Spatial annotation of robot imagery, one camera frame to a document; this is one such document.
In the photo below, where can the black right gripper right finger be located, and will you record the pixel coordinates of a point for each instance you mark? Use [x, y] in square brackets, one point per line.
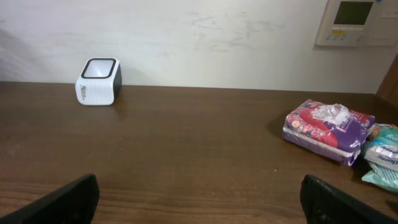
[323, 203]

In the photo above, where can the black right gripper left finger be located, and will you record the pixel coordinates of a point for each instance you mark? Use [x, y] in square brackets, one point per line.
[75, 202]

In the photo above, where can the red purple floral pack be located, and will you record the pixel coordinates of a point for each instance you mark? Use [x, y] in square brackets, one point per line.
[332, 131]

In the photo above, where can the teal tissue packet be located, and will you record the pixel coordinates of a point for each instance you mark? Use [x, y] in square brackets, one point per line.
[382, 149]

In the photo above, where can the mint green wipes packet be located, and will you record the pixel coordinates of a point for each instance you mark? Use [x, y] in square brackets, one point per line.
[382, 177]

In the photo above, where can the white black barcode scanner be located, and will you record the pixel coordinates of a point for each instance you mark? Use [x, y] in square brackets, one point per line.
[100, 82]

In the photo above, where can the wall thermostat panel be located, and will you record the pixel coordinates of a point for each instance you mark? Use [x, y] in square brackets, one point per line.
[356, 23]

